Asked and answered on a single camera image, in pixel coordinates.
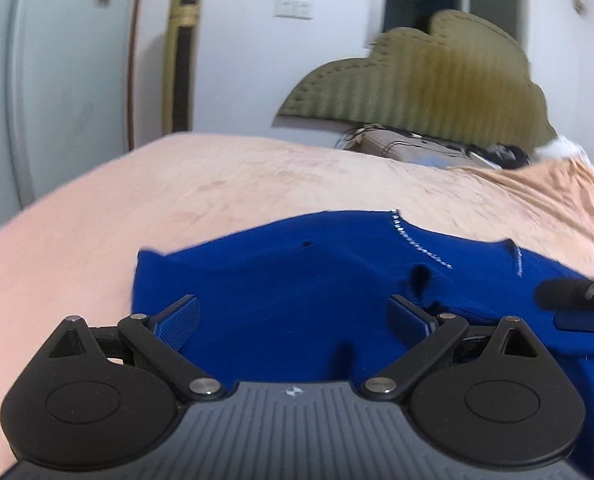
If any white wardrobe door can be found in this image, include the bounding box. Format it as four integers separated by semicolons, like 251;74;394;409
0;0;145;241

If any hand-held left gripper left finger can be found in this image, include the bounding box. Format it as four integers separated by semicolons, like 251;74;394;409
49;294;226;402

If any pink bed blanket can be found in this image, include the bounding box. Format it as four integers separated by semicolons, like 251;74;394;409
0;131;594;480

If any gold tower air conditioner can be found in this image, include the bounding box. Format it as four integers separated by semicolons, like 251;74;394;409
161;0;204;136

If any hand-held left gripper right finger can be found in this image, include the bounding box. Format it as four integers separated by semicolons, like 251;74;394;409
362;294;542;401

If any dark cloth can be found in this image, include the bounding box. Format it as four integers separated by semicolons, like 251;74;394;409
469;142;534;171

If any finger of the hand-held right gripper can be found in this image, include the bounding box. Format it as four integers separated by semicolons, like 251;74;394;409
553;310;594;336
534;270;594;312

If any olive padded headboard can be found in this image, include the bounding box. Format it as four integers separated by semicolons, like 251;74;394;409
276;9;558;153

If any white fluffy cloth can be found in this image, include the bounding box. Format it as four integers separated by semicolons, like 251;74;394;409
534;134;592;165

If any blue knit sweater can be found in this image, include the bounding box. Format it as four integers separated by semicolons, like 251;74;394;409
132;208;594;480

